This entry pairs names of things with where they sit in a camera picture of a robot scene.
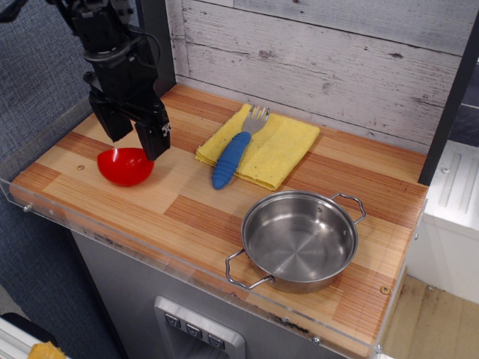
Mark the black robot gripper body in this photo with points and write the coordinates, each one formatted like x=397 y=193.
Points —
x=124 y=72

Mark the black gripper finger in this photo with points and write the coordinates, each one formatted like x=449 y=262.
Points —
x=115 y=124
x=154 y=133

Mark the red half tomato bowl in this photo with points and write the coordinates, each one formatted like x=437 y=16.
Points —
x=124 y=166

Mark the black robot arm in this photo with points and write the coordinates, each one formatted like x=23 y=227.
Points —
x=98 y=17

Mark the yellow folded cloth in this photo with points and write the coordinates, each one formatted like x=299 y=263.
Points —
x=272 y=153

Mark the clear acrylic table guard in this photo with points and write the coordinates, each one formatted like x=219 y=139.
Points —
x=50 y=142

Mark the grey cabinet with dispenser panel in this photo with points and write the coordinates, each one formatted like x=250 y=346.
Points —
x=160 y=310

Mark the yellow object bottom left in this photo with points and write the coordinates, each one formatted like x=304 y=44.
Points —
x=46 y=351

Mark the white appliance at right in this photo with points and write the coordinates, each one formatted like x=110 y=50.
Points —
x=444 y=248

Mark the black vertical post left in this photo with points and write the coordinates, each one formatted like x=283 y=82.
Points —
x=153 y=18

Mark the black vertical post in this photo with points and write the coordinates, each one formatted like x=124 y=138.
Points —
x=153 y=18
x=452 y=105

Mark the blue handled metal fork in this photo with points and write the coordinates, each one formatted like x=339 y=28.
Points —
x=229 y=160

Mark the steel pan with handles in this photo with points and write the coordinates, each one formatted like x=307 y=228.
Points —
x=299 y=240

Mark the black vertical post right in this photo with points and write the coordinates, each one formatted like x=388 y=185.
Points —
x=452 y=105

